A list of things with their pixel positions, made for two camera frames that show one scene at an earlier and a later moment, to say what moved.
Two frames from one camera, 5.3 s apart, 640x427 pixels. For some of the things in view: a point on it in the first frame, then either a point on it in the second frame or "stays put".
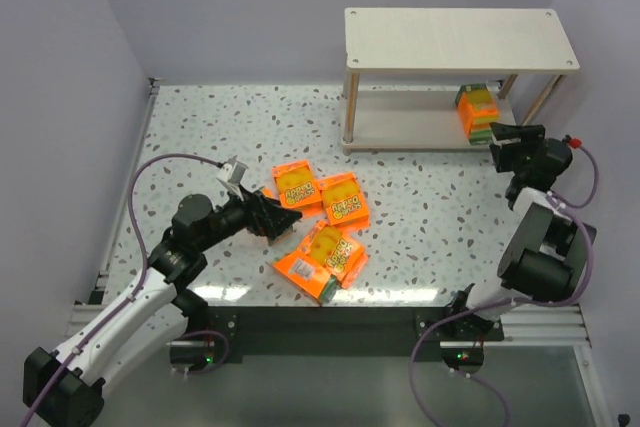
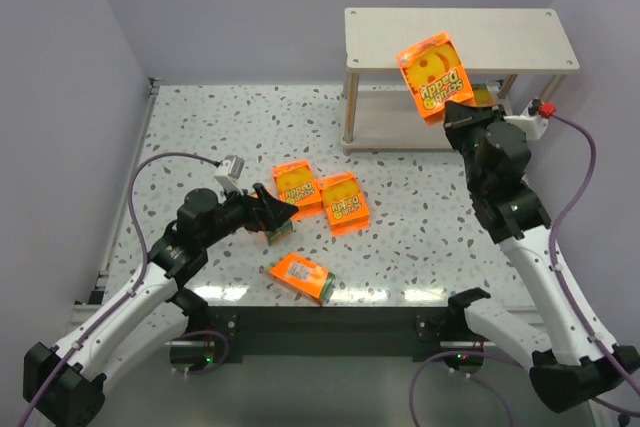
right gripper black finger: [507, 156] → [459, 115]
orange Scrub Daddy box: [296, 186] stays put
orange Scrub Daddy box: [335, 252] → [434, 74]
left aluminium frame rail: [83, 308] stays put
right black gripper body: [516, 148] → [463, 121]
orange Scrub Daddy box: [343, 201] stays put
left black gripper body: [258, 213] stays put
